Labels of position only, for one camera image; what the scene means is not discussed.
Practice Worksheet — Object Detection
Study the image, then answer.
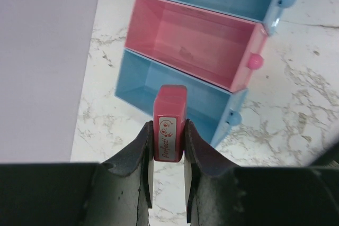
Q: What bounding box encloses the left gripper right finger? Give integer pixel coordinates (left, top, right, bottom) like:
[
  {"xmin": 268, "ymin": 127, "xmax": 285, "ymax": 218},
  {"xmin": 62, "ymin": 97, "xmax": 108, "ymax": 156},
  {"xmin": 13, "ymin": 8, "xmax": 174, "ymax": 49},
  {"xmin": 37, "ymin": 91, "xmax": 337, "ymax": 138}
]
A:
[{"xmin": 183, "ymin": 120, "xmax": 338, "ymax": 225}]

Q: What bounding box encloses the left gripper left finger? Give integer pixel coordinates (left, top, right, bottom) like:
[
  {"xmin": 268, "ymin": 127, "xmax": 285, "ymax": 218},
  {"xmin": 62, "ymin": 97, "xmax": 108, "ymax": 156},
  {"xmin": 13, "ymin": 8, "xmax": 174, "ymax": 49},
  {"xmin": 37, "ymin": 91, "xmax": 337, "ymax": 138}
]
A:
[{"xmin": 1, "ymin": 122, "xmax": 153, "ymax": 225}]

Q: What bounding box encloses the pink eraser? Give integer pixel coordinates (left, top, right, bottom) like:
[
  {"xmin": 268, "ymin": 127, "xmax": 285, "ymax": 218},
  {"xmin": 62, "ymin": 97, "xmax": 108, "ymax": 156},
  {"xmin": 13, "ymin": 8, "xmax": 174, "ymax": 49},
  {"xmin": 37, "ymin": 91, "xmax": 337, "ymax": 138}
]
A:
[{"xmin": 153, "ymin": 85, "xmax": 188, "ymax": 162}]

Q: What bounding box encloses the pink storage bin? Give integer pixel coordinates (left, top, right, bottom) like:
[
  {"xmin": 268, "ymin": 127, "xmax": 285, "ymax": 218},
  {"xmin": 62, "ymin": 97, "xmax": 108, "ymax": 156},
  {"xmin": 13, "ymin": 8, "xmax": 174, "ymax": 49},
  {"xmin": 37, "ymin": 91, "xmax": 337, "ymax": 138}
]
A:
[{"xmin": 125, "ymin": 0, "xmax": 267, "ymax": 92}]

